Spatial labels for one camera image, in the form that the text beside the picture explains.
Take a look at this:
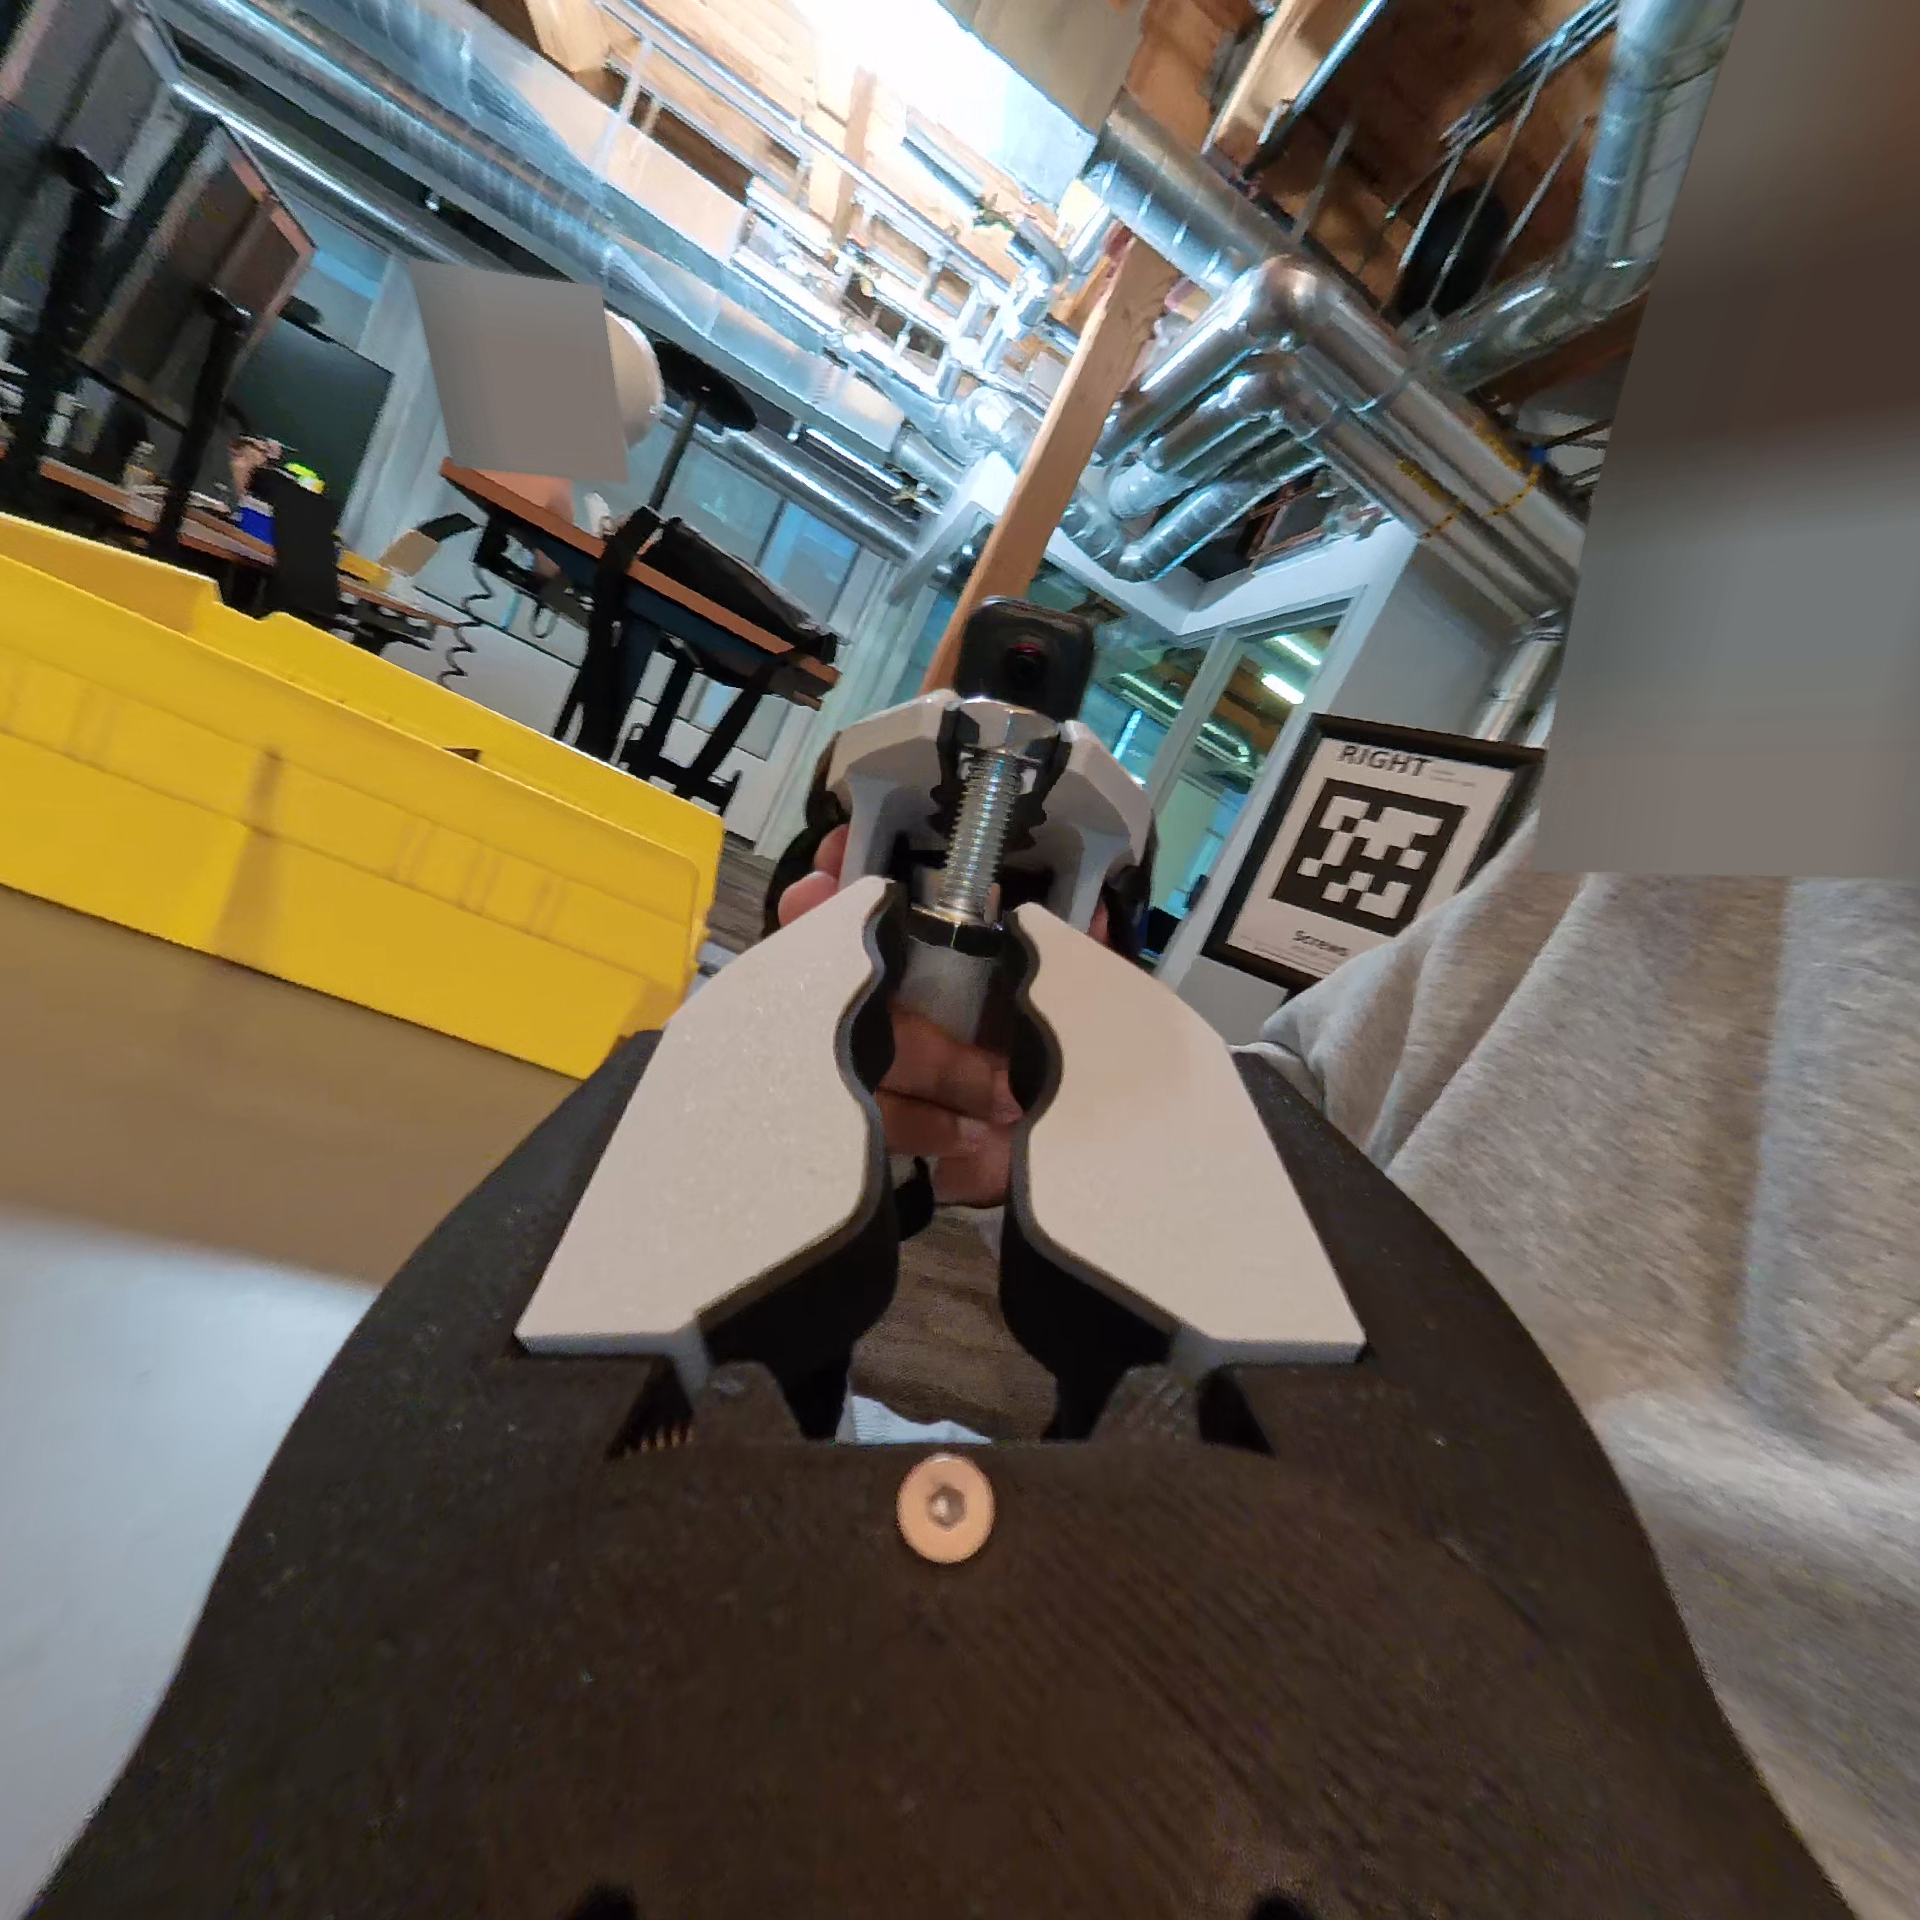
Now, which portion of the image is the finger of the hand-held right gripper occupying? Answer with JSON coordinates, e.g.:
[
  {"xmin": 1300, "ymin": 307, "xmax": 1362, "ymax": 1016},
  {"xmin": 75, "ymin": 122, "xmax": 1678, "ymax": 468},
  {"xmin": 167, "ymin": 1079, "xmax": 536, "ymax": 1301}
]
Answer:
[
  {"xmin": 1033, "ymin": 717, "xmax": 1156, "ymax": 906},
  {"xmin": 819, "ymin": 692, "xmax": 964, "ymax": 892}
]

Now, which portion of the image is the black monitor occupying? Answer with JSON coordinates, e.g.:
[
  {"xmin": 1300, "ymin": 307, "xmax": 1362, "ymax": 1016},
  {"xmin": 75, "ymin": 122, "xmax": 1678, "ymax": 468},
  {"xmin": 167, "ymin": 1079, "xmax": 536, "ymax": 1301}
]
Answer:
[{"xmin": 225, "ymin": 316, "xmax": 396, "ymax": 511}]

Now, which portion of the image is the person's right forearm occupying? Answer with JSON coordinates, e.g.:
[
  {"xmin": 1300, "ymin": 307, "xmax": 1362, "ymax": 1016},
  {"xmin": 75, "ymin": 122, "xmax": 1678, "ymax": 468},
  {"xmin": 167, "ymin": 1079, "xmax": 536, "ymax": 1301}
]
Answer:
[{"xmin": 1250, "ymin": 863, "xmax": 1920, "ymax": 1201}]

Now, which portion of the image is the wooden standing desk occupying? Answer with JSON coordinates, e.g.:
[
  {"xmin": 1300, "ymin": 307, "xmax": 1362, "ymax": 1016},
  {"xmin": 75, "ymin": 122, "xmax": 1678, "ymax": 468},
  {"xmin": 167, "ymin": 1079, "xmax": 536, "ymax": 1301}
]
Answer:
[{"xmin": 439, "ymin": 457, "xmax": 843, "ymax": 812}]

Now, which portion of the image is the framed marker sign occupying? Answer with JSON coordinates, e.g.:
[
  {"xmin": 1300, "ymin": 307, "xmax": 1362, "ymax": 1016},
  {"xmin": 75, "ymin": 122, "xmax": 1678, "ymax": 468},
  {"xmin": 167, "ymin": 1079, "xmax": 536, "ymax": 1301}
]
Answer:
[{"xmin": 1200, "ymin": 713, "xmax": 1547, "ymax": 992}]

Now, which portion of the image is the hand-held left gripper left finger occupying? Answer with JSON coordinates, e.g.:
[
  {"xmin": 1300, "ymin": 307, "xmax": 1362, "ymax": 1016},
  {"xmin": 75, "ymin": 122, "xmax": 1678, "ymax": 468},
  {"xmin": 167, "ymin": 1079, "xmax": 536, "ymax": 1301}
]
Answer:
[{"xmin": 513, "ymin": 877, "xmax": 911, "ymax": 1372}]

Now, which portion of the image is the steel hex bolt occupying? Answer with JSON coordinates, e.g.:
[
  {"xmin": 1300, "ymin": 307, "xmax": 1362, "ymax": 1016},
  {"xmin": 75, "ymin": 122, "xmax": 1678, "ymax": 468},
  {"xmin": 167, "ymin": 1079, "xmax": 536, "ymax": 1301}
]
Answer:
[{"xmin": 942, "ymin": 703, "xmax": 1062, "ymax": 911}]

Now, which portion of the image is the black floor lamp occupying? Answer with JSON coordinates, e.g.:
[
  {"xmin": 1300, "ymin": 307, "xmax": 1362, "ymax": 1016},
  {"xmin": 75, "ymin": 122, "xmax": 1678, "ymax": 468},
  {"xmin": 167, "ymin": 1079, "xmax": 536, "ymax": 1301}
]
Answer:
[{"xmin": 654, "ymin": 368, "xmax": 760, "ymax": 518}]

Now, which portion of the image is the white hard hat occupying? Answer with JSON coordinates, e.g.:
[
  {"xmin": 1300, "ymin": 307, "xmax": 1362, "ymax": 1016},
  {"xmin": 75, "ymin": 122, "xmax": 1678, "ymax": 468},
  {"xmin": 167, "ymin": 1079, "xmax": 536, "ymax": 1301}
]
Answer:
[{"xmin": 606, "ymin": 320, "xmax": 665, "ymax": 449}]

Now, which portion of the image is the steel hex nut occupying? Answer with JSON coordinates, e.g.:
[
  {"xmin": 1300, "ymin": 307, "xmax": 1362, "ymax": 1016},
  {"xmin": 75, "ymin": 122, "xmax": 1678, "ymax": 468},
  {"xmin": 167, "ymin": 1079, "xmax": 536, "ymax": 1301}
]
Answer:
[{"xmin": 906, "ymin": 894, "xmax": 1022, "ymax": 963}]

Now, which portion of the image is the yellow plastic bin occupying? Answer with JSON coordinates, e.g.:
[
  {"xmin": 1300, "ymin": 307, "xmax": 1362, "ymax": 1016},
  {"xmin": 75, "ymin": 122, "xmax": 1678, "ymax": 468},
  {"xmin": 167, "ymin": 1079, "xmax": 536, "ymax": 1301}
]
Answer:
[{"xmin": 0, "ymin": 511, "xmax": 727, "ymax": 1082}]

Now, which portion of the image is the grey desk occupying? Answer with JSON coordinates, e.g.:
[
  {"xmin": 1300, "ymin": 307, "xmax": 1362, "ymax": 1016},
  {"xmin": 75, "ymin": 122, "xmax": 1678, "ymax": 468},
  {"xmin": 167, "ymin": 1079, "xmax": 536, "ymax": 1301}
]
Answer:
[{"xmin": 0, "ymin": 882, "xmax": 668, "ymax": 1920}]

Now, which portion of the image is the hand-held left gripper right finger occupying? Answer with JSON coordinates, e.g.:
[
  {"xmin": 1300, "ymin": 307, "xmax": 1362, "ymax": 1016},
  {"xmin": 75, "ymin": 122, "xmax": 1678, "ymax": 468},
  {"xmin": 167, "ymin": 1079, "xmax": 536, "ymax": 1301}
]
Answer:
[{"xmin": 996, "ymin": 901, "xmax": 1372, "ymax": 1372}]

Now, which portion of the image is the person's torso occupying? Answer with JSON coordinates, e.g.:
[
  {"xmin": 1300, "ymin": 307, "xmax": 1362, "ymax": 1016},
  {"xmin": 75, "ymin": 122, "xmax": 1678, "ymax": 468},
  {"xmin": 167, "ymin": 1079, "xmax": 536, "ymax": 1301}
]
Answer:
[{"xmin": 1380, "ymin": 961, "xmax": 1920, "ymax": 1920}]

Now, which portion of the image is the black bag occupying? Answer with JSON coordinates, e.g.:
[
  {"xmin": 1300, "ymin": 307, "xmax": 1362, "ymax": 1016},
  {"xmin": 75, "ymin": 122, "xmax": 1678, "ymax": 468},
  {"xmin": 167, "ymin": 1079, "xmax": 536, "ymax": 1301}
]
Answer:
[{"xmin": 606, "ymin": 511, "xmax": 833, "ymax": 654}]

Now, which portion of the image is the wooden post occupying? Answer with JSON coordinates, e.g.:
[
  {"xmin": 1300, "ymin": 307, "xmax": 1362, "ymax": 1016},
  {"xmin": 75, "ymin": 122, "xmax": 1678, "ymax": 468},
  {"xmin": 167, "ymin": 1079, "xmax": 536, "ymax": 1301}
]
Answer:
[{"xmin": 916, "ymin": 225, "xmax": 1187, "ymax": 701}]

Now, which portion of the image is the person's right hand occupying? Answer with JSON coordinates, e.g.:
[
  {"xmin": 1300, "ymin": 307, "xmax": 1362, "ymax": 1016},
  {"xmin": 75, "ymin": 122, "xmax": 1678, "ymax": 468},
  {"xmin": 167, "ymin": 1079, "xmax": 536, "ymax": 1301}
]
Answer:
[{"xmin": 776, "ymin": 867, "xmax": 1028, "ymax": 1212}]

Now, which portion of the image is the dual monitor on stand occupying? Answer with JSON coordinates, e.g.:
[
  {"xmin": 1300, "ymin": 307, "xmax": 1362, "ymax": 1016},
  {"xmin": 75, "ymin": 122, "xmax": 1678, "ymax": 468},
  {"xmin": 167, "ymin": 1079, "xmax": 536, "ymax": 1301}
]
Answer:
[
  {"xmin": 82, "ymin": 117, "xmax": 320, "ymax": 452},
  {"xmin": 0, "ymin": 14, "xmax": 129, "ymax": 497}
]

